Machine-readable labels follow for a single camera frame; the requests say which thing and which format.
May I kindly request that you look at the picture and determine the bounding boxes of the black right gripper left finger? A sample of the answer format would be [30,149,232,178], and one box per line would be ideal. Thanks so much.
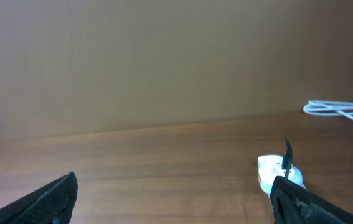
[0,172,78,224]

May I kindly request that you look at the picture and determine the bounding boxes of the black USB charging cable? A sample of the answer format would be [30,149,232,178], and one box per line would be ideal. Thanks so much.
[281,139,294,180]

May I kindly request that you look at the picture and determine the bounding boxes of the white cables at corner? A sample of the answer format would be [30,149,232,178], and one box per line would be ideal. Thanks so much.
[302,100,353,118]

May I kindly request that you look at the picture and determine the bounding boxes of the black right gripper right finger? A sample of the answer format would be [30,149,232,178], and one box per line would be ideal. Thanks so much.
[270,176,353,224]

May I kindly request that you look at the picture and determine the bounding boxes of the white USB charger plug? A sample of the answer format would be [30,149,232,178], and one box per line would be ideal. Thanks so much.
[258,154,306,196]

